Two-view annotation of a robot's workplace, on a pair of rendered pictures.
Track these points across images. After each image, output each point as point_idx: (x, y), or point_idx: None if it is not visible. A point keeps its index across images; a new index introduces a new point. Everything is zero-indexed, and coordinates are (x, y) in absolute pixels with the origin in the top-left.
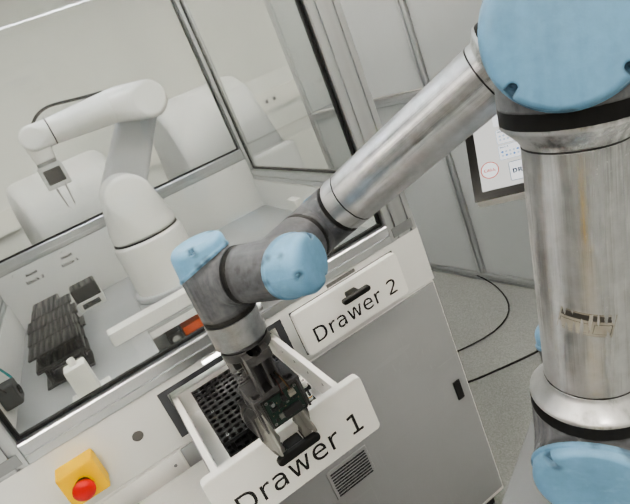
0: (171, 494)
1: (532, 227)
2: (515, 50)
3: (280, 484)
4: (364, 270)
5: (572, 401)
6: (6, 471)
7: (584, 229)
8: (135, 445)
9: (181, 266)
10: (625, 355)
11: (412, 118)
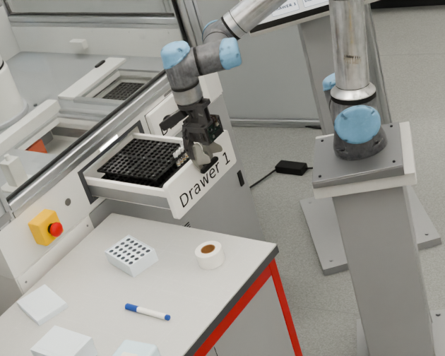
0: (97, 237)
1: (333, 26)
2: None
3: (196, 191)
4: None
5: (348, 92)
6: (4, 222)
7: (351, 25)
8: (66, 208)
9: (174, 57)
10: (364, 70)
11: None
